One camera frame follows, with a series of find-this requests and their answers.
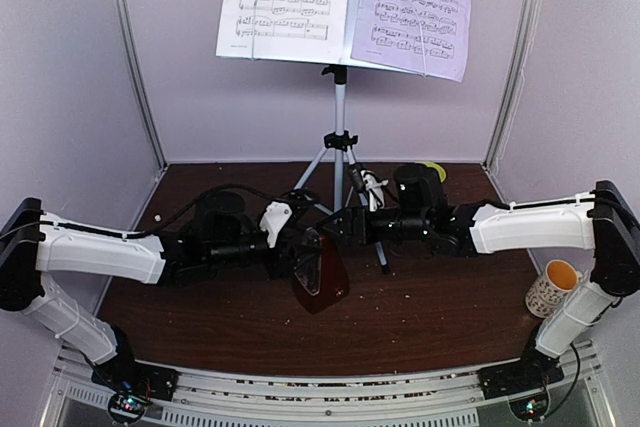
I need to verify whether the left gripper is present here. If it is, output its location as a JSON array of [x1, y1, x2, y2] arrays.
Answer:
[[206, 226, 321, 279]]

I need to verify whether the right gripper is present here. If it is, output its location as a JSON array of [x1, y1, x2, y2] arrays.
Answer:
[[315, 206, 430, 249]]

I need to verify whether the brown wooden metronome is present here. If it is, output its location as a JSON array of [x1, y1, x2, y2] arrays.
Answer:
[[292, 235, 350, 315]]

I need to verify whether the white perforated music stand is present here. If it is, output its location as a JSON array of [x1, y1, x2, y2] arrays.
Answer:
[[214, 0, 469, 276]]

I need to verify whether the purple sheet music page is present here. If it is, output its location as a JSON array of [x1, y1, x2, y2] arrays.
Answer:
[[351, 0, 472, 82]]

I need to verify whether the white sheet music page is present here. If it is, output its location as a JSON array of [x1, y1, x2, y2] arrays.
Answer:
[[216, 0, 348, 64]]

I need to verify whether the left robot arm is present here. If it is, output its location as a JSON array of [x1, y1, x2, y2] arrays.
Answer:
[[1, 186, 322, 391]]

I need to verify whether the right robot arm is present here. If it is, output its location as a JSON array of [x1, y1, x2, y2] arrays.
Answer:
[[317, 163, 639, 389]]

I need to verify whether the green plastic bowl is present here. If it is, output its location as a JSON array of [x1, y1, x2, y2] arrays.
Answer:
[[419, 161, 447, 183]]

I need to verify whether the patterned paper cup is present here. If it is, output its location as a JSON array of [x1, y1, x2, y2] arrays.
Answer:
[[524, 259, 583, 319]]

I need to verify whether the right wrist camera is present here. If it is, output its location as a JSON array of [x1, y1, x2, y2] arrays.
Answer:
[[347, 163, 388, 212]]

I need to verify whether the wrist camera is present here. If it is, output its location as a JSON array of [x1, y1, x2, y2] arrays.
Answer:
[[258, 201, 292, 249], [347, 163, 388, 212]]

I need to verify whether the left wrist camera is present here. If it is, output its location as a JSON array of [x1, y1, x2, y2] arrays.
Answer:
[[258, 201, 292, 249]]

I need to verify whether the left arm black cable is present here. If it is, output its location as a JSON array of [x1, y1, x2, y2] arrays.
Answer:
[[0, 185, 321, 248]]

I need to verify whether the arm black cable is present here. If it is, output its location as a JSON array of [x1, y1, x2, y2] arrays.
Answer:
[[489, 191, 626, 213], [0, 185, 321, 248]]

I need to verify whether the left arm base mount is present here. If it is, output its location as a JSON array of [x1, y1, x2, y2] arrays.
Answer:
[[90, 362, 179, 425]]

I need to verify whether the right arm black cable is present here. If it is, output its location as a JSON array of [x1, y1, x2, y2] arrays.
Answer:
[[489, 191, 626, 213]]

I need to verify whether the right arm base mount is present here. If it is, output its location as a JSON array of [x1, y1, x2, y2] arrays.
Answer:
[[478, 361, 564, 422]]

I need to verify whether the aluminium front rail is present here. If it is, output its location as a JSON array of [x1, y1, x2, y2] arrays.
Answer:
[[49, 341, 616, 427]]

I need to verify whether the left aluminium corner post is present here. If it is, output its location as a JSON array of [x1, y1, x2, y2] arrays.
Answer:
[[114, 0, 168, 170]]

